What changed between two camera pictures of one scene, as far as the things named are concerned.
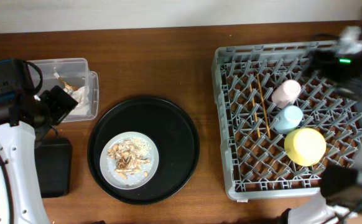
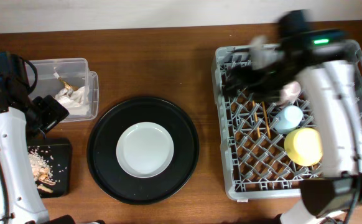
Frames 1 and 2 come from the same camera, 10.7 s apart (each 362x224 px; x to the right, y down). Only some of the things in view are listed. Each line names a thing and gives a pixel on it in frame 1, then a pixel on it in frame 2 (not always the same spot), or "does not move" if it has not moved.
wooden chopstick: (265, 117) does not move
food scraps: (130, 155) → (41, 162)
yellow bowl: (305, 147) does not move
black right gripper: (324, 58) → (250, 86)
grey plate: (129, 160) → (145, 149)
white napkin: (82, 96) does not move
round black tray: (167, 127) does not move
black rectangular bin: (54, 157) does not move
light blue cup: (288, 119) does not move
